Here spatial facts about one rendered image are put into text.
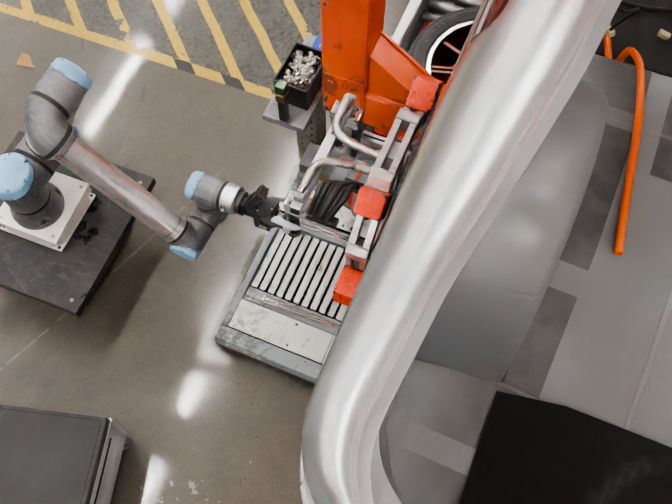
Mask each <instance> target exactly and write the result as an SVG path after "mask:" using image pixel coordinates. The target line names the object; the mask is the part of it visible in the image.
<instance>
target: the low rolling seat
mask: <svg viewBox="0 0 672 504"><path fill-rule="evenodd" d="M125 435H127V432H126V431H125V430H124V429H123V428H122V427H121V426H120V425H119V424H117V423H116V422H115V421H114V420H113V419H111V418H109V419H108V418H106V417H103V416H95V415H87V414H79V413H71V412H63V411H55V410H47V409H38V408H30V407H22V406H14V405H6V404H0V504H110V502H111V498H112V494H113V490H114V485H115V481H116V477H117V473H118V469H119V464H120V460H121V456H122V452H123V450H126V449H129V448H131V447H132V445H133V441H132V439H131V438H126V437H125Z"/></svg>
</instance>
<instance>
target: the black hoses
mask: <svg viewBox="0 0 672 504"><path fill-rule="evenodd" d="M362 186H364V183H361V182H358V181H355V180H352V179H350V178H347V177H345V179H344V181H342V180H324V181H322V182H321V183H320V185H319V186H318V188H317V189H316V191H315V193H314V196H313V198H312V201H311V204H310V207H309V209H308V211H307V213H306V219H308V220H311V221H314V222H316V223H319V224H322V225H325V226H327V227H330V228H333V229H336V228H337V225H338V223H339V218H337V217H334V216H335V215H336V214H337V212H338V211H339V210H340V208H341V207H342V206H343V205H344V204H345V202H346V201H347V200H348V198H349V197H350V195H351V193H352V192H354V193H357V194H358V191H359V189H360V187H362Z"/></svg>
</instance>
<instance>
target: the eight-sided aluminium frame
mask: <svg viewBox="0 0 672 504"><path fill-rule="evenodd" d="M428 116H429V114H427V113H424V112H421V111H418V110H415V109H412V108H409V107H406V106H405V107H404V108H402V107H401V108H400V110H399V111H398V113H397V114H396V116H395V119H394V123H393V125H392V127H391V129H390V131H389V134H388V136H387V138H386V140H385V142H384V144H383V147H382V149H381V151H380V153H379V155H378V157H377V159H376V162H375V164H374V165H372V168H371V170H370V173H369V175H368V178H367V181H366V183H365V186H366V185H367V186H370V187H373V188H376V189H379V190H381V191H384V192H387V193H390V192H391V190H392V187H393V184H394V182H395V179H396V177H397V173H398V171H399V169H400V166H401V164H402V162H403V160H404V166H403V172H404V169H405V167H406V164H407V161H408V159H409V157H410V155H411V152H412V150H413V148H414V146H415V143H416V141H417V140H414V135H415V134H416V132H417V130H418V129H419V127H421V129H420V132H421V130H422V128H423V126H424V124H425V122H426V120H427V118H428ZM400 130H403V131H406V134H405V136H404V138H403V140H402V142H401V145H400V147H399V149H398V151H397V153H396V156H395V158H394V160H393V162H392V164H391V167H390V169H389V171H388V170H385V169H383V166H384V164H385V162H386V160H387V156H388V154H389V152H390V150H391V147H392V145H393V143H394V142H395V140H396V138H397V136H398V134H399V131H400ZM404 157H405V159H404ZM403 172H402V175H403ZM386 218H387V217H386V216H385V218H384V219H383V220H381V221H379V222H377V221H374V220H371V223H370V227H369V230H368V233H367V236H366V239H365V240H364V239H361V238H359V236H360V233H361V230H362V227H363V223H364V220H365V217H363V216H361V215H358V214H357V216H356V219H355V222H354V226H353V229H352V232H351V235H350V238H349V240H348V241H347V245H346V249H345V254H344V257H345V265H348V266H351V267H353V268H356V269H359V270H361V271H364V270H365V268H366V266H367V264H368V261H369V259H370V257H371V255H372V252H373V250H374V248H375V246H376V243H377V241H378V239H379V236H380V234H381V232H382V230H383V227H384V224H385V221H386ZM356 261H357V263H356Z"/></svg>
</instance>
